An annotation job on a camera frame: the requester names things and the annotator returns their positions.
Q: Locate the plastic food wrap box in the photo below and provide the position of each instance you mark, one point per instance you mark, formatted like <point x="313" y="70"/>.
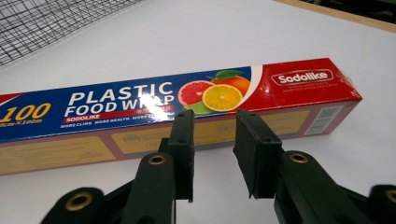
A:
<point x="124" y="102"/>

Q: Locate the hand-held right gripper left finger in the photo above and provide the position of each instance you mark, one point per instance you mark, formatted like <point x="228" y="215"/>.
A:
<point x="162" y="180"/>

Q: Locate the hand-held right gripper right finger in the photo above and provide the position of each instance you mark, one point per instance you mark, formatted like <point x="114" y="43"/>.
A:
<point x="280" y="174"/>

